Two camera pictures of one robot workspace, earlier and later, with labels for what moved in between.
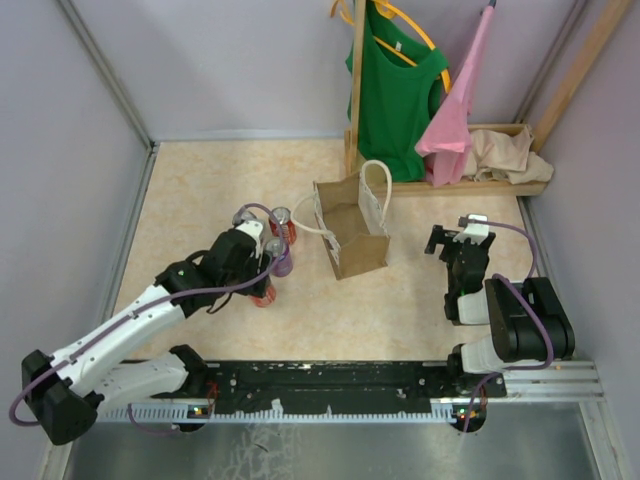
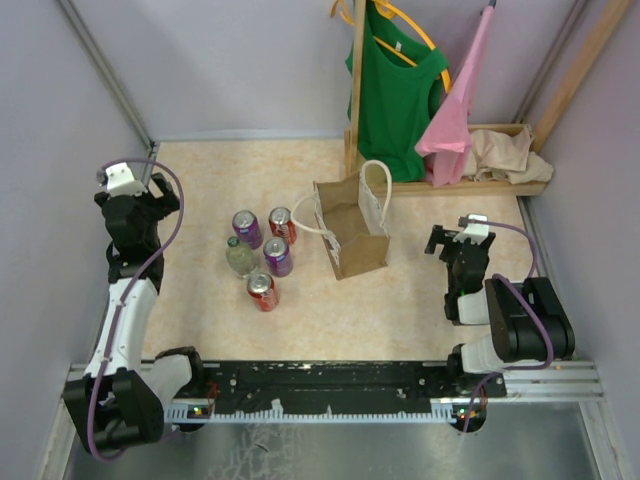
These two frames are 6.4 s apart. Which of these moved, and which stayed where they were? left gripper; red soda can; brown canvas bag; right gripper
Moved: left gripper
Stayed: red soda can; brown canvas bag; right gripper
